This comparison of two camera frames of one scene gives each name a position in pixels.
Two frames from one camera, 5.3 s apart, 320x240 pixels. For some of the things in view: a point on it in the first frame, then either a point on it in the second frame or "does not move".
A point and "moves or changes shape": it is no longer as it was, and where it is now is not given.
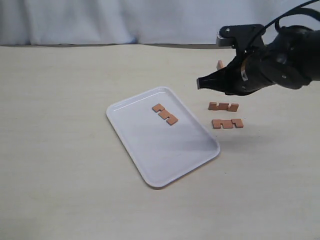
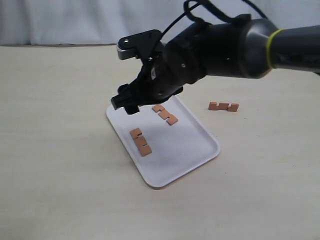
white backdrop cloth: (111, 22) does not move
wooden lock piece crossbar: (220, 64) moves or changes shape
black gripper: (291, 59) -> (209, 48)
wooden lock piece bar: (213, 106) does not move
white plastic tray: (163, 153) does not move
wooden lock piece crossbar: (164, 114) does not move
